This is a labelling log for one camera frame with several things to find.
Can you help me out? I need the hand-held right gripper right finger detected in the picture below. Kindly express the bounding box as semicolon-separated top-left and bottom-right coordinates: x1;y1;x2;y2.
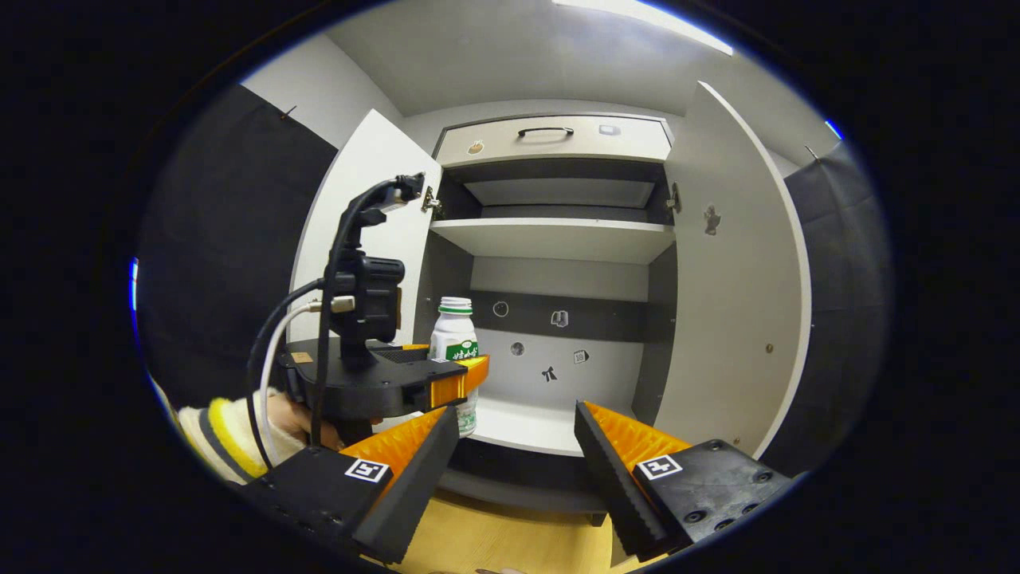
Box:
574;400;794;563

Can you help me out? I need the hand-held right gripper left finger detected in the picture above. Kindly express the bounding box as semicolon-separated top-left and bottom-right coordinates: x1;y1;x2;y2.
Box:
239;405;461;565

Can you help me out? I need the white plastic bottle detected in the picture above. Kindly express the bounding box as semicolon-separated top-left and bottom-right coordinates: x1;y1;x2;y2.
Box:
430;297;481;438

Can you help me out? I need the grey and white cabinet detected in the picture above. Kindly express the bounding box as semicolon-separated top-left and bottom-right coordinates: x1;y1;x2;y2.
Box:
414;112;680;527

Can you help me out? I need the cabinet door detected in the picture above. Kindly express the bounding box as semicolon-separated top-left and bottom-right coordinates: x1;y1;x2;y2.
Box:
653;80;812;459
288;109;444;415

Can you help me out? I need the white cabinet shelf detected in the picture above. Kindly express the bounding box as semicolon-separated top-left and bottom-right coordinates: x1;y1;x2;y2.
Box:
429;217;677;265
466;397;638;458

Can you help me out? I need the beige cabinet drawer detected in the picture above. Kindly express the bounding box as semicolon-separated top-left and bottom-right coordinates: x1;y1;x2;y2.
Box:
434;114;674;168

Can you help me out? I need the black backdrop cloth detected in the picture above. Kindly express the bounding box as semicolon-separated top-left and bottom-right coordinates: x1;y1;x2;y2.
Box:
757;142;893;479
135;84;339;411

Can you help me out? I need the white cable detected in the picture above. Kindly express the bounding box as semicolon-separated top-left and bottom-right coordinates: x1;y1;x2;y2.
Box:
260;297;356;470

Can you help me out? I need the black cable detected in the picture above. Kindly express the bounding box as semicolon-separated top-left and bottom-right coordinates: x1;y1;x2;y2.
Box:
245;279;328;471

